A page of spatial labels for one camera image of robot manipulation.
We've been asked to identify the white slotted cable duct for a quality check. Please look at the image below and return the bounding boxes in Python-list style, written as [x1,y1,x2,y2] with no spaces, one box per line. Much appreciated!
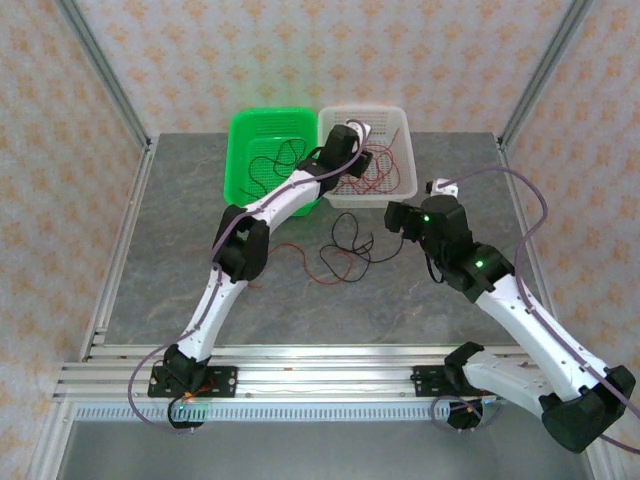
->
[74,402,501,422]

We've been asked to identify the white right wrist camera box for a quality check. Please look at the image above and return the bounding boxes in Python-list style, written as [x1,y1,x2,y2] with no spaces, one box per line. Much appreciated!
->
[426,178,459,199]

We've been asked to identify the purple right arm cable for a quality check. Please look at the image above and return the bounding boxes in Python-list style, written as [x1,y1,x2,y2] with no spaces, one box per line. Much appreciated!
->
[432,167,640,454]

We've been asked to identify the aluminium frame post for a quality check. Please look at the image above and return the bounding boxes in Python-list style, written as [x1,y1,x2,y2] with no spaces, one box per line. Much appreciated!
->
[54,0,154,147]
[497,0,594,150]

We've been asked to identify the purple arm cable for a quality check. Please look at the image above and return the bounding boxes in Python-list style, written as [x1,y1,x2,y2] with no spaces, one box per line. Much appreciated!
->
[432,167,640,454]
[127,118,372,435]

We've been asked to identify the aluminium table side rail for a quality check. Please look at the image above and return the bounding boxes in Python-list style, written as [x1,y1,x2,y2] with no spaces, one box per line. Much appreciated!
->
[79,139,157,361]
[496,139,601,366]

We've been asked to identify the white plastic mesh basket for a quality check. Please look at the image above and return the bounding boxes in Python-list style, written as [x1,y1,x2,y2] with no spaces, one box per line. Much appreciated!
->
[317,104,419,210]

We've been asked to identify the thin black cable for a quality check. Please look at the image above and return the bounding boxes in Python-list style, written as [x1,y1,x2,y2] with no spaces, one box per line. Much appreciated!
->
[238,137,309,199]
[319,212,407,284]

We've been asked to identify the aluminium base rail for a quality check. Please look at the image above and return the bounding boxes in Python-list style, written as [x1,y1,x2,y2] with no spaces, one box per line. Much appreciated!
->
[52,344,600,402]

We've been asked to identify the green plastic mesh basket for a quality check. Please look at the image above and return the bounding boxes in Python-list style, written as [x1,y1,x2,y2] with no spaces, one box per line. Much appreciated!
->
[222,107,322,219]

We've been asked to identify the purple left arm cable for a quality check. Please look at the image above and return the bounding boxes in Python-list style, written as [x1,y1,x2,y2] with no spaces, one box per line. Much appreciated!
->
[127,118,372,435]

